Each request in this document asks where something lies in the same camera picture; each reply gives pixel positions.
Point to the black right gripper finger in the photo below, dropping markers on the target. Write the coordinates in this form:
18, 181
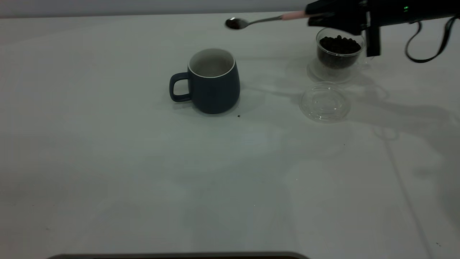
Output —
337, 8
345, 23

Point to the clear round glass lid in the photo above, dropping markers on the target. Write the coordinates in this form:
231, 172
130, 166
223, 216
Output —
325, 104

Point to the clear double-wall glass cup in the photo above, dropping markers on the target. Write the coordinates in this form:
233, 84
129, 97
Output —
334, 73

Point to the dark blue ceramic mug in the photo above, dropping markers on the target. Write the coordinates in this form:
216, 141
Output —
215, 93

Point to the dark coffee beans pile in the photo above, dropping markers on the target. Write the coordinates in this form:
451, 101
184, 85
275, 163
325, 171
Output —
339, 48

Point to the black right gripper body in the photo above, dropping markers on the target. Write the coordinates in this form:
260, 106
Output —
377, 14

